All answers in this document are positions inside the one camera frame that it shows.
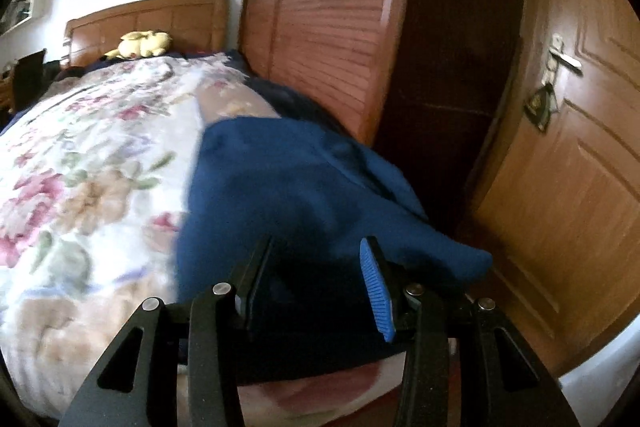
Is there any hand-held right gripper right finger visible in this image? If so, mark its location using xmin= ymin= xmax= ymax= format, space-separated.
xmin=359 ymin=236 xmax=581 ymax=427

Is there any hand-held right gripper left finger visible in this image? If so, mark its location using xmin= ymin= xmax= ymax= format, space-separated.
xmin=59 ymin=234 xmax=275 ymax=427

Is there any blue blazer jacket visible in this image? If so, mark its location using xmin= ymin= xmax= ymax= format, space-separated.
xmin=172 ymin=116 xmax=495 ymax=383

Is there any floral blanket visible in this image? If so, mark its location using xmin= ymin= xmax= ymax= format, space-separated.
xmin=0 ymin=54 xmax=401 ymax=423

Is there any wooden door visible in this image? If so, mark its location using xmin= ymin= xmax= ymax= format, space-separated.
xmin=457 ymin=0 xmax=640 ymax=378

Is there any hanging door ornament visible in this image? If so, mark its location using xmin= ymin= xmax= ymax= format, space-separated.
xmin=524 ymin=82 xmax=558 ymax=130

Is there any yellow plush toy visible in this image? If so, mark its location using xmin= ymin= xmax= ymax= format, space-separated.
xmin=104 ymin=30 xmax=173 ymax=61

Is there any wooden bed headboard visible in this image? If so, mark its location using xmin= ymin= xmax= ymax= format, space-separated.
xmin=64 ymin=0 xmax=231 ymax=68

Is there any wooden slatted wardrobe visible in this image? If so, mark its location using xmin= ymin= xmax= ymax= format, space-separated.
xmin=237 ymin=0 xmax=531 ymax=228

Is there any wooden chair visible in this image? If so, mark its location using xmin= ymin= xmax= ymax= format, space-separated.
xmin=11 ymin=49 xmax=48 ymax=112

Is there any metal door handle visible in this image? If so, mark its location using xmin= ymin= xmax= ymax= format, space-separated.
xmin=547 ymin=34 xmax=583 ymax=70

